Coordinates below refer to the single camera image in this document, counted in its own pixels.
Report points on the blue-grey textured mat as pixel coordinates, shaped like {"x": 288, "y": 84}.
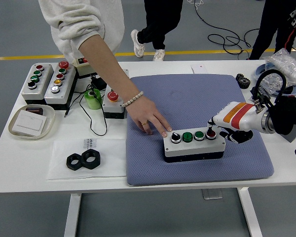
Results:
{"x": 187, "y": 98}

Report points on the black hex nut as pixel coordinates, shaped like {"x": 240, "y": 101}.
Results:
{"x": 69, "y": 164}
{"x": 90, "y": 165}

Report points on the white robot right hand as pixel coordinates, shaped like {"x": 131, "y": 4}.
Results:
{"x": 241, "y": 116}

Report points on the black gear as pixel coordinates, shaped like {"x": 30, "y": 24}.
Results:
{"x": 244, "y": 82}

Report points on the bag of metal washers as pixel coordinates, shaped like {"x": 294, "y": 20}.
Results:
{"x": 271, "y": 81}

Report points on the green film roll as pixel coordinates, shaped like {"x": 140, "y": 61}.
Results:
{"x": 95, "y": 101}

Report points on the cream plastic tray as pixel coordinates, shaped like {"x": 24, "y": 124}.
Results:
{"x": 49, "y": 123}

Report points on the white card with red mark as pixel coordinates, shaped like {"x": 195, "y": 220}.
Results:
{"x": 198, "y": 69}

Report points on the grey under-table bracket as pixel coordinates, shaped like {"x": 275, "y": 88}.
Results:
{"x": 212, "y": 194}

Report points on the person's right forearm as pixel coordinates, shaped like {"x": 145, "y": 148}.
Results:
{"x": 106, "y": 64}

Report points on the grey four-button control box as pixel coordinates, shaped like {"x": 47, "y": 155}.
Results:
{"x": 45, "y": 79}
{"x": 195, "y": 150}

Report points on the white printed plastic bag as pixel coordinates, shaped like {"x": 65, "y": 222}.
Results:
{"x": 59, "y": 153}

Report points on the grey five-button control box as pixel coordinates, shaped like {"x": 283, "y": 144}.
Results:
{"x": 65, "y": 86}
{"x": 108, "y": 108}

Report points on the black power adapter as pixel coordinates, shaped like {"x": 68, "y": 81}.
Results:
{"x": 98, "y": 82}

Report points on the person's right hand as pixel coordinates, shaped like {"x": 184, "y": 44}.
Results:
{"x": 145, "y": 111}

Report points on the bag of white plastic parts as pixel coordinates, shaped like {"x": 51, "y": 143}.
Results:
{"x": 286, "y": 64}

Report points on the cream three-button switch box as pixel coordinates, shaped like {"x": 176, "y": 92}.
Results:
{"x": 85, "y": 71}

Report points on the black object on plate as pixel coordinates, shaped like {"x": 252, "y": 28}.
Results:
{"x": 288, "y": 91}

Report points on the white wall switch panel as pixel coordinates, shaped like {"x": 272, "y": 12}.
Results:
{"x": 29, "y": 122}

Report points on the person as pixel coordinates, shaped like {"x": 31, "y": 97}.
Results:
{"x": 160, "y": 22}
{"x": 84, "y": 19}
{"x": 269, "y": 29}

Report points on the dark brown switch block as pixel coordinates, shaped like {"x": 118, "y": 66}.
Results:
{"x": 34, "y": 110}

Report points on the white table leg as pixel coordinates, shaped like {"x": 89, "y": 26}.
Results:
{"x": 72, "y": 217}
{"x": 249, "y": 212}

